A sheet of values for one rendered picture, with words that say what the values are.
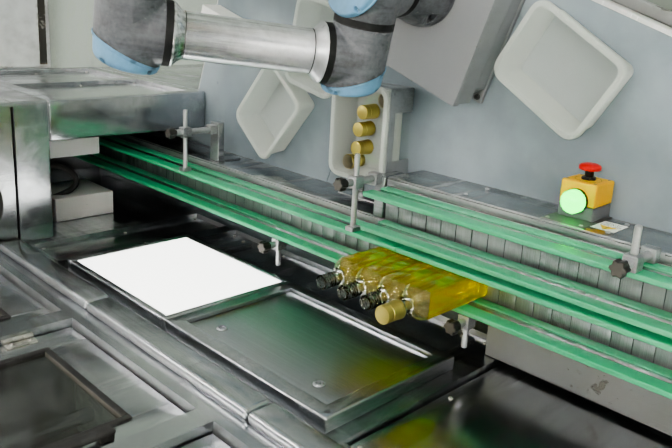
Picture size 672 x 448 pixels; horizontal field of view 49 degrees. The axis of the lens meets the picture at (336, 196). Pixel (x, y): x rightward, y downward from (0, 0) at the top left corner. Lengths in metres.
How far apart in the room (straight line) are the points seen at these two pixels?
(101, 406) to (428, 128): 0.89
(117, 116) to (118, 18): 0.88
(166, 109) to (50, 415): 1.13
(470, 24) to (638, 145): 0.38
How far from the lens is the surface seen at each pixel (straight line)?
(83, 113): 2.11
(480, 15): 1.47
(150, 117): 2.21
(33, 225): 2.12
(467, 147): 1.62
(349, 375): 1.36
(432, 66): 1.53
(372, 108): 1.73
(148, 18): 1.31
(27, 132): 2.06
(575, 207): 1.39
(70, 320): 1.65
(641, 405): 1.40
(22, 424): 1.35
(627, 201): 1.46
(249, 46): 1.35
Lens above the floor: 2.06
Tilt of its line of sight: 43 degrees down
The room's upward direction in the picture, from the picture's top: 101 degrees counter-clockwise
